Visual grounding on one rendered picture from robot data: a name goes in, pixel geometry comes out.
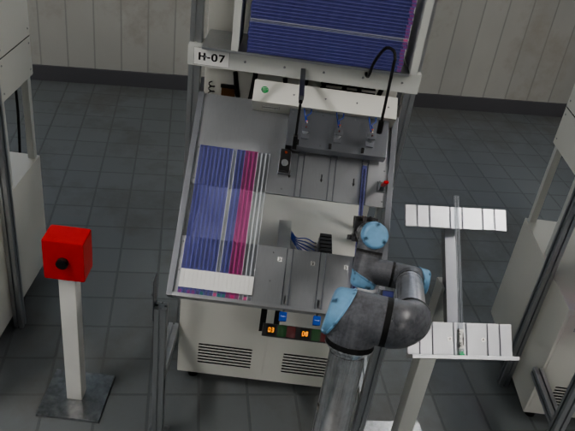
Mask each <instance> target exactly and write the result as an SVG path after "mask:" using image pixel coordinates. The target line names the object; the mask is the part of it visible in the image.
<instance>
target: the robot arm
mask: <svg viewBox="0 0 575 431"><path fill-rule="evenodd" d="M347 239H351V241H354V242H358V244H357V249H356V252H355V257H354V261H353V267H352V274H351V280H350V282H351V284H352V285H353V286H355V287H359V288H363V289H367V290H374V289H375V287H376V285H379V286H386V287H391V288H394V289H396V290H395V298H390V297H386V296H383V295H379V294H375V293H371V292H364V291H360V290H358V289H357V288H354V289H352V288H347V287H338V288H337V289H336V290H335V292H334V294H333V296H332V299H331V301H330V303H329V307H328V310H327V313H326V316H325V317H324V320H323V325H322V327H321V332H322V333H323V334H326V336H325V343H326V344H327V346H328V347H329V355H328V359H327V363H326V367H325V371H324V376H323V383H322V386H321V391H320V395H319V399H318V403H317V410H316V415H315V418H314V423H313V426H312V431H348V428H349V424H350V420H351V416H352V413H353V406H354V402H355V399H356V394H357V391H358V387H359V380H360V376H361V372H362V368H363V365H364V360H365V357H367V356H369V355H370V354H371V353H372V352H373V350H374V346H375V345H376V346H380V347H384V348H388V349H401V348H406V347H408V346H411V345H414V344H416V343H418V342H419V341H420V340H421V339H423V338H424V337H425V336H426V334H427V333H428V332H429V331H430V327H431V323H432V316H431V312H430V308H429V306H428V305H427V304H426V303H425V296H424V295H425V294H426V293H427V292H428V289H429V286H430V277H431V272H430V271H429V270H428V269H422V268H421V267H415V266H411V265H407V264H403V263H397V262H392V261H389V260H384V259H382V252H383V248H384V246H385V245H386V243H387V241H388V230H387V228H385V227H384V226H383V224H381V223H380V222H378V219H376V218H372V217H371V216H370V217H366V216H363V215H358V216H356V215H355V216H354V217H353V232H352V234H348V235H347Z"/></svg>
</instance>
